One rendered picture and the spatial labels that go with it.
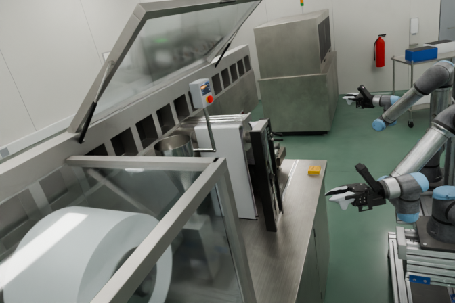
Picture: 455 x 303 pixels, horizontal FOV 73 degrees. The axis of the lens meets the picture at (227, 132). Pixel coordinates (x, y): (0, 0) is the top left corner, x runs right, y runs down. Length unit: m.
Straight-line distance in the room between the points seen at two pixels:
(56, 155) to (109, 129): 0.23
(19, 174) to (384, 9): 5.75
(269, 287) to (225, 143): 0.65
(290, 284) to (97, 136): 0.93
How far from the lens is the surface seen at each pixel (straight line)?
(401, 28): 6.16
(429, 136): 1.46
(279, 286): 1.38
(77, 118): 1.14
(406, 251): 1.78
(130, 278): 0.53
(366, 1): 6.09
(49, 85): 3.99
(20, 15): 3.98
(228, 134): 1.48
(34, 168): 1.07
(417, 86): 1.96
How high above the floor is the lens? 1.94
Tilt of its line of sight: 21 degrees down
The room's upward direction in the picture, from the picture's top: 12 degrees counter-clockwise
